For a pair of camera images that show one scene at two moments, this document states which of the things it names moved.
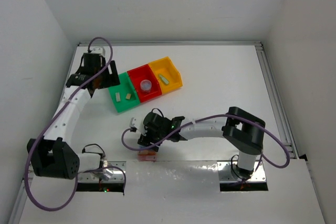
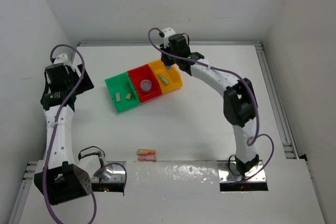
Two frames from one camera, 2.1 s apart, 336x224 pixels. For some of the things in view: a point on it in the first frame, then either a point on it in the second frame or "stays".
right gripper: [147, 138] to [168, 62]
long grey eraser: [117, 97] stays
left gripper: [111, 80] to [85, 86]
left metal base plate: [119, 168] stays
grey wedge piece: [164, 79] stays
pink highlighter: [147, 158] stays
